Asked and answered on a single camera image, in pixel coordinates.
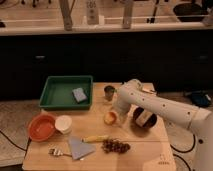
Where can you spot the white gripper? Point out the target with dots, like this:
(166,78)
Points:
(122,114)

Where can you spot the orange apple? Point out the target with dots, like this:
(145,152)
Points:
(110,118)

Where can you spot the white paper cup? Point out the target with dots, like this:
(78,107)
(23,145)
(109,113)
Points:
(63,124)

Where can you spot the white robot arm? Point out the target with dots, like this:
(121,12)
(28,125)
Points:
(195,119)

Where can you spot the small metal cup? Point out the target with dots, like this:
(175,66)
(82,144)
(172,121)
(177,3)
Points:
(109,92)

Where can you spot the tan block in bowl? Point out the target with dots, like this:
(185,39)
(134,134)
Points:
(143,117)

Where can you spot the bunch of brown grapes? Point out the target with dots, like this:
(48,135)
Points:
(112,145)

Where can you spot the black bowl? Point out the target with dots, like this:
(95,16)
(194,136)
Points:
(150,123)

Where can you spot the wooden table board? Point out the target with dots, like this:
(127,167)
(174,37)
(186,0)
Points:
(150,150)

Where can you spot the grey blue sponge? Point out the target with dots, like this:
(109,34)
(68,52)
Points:
(79,95)

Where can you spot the grey blue cloth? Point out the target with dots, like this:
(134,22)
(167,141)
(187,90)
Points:
(80,149)

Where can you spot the green plastic tray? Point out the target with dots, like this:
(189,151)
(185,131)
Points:
(58,93)

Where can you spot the metal fork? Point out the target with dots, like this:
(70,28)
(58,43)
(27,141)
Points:
(56,152)

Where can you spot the orange bowl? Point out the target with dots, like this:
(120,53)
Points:
(41,127)

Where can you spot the yellow handled knife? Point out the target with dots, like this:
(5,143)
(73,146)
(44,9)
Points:
(100,138)

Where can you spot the white handled utensil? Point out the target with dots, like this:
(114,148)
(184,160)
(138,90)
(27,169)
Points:
(149,91)

